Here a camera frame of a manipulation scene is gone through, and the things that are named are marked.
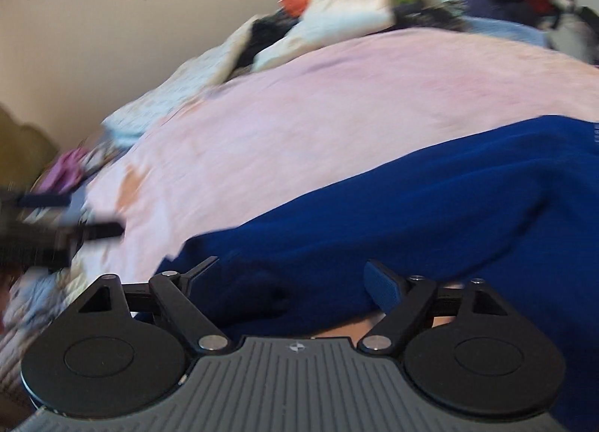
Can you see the dark cloth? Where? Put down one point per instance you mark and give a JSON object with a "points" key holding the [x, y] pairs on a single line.
{"points": [[266, 36]]}

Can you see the blue knit garment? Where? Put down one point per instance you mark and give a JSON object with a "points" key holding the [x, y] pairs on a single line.
{"points": [[421, 221]]}

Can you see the olive padded furniture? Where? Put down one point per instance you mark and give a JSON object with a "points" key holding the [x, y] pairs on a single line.
{"points": [[23, 146]]}

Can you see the pink blanket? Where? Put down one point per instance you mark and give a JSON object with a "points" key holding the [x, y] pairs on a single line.
{"points": [[327, 109]]}

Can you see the white pillow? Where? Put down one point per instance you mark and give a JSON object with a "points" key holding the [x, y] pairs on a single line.
{"points": [[341, 15]]}

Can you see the light blue cloth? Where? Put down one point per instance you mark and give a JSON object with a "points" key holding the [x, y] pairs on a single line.
{"points": [[507, 29]]}

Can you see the pale floral quilt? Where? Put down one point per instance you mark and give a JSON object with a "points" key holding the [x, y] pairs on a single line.
{"points": [[187, 80]]}

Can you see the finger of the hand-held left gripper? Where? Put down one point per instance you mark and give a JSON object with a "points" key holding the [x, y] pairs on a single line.
{"points": [[44, 200], [100, 230]]}

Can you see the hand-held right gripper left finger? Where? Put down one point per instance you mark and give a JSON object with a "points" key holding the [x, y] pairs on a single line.
{"points": [[174, 301]]}

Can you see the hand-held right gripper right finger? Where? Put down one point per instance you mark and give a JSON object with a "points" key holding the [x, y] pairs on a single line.
{"points": [[383, 286]]}

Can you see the pink purple cloth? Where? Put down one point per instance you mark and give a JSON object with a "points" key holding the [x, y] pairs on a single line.
{"points": [[63, 172]]}

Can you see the pile of dark clothes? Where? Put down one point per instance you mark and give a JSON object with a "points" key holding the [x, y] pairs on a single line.
{"points": [[552, 1]]}

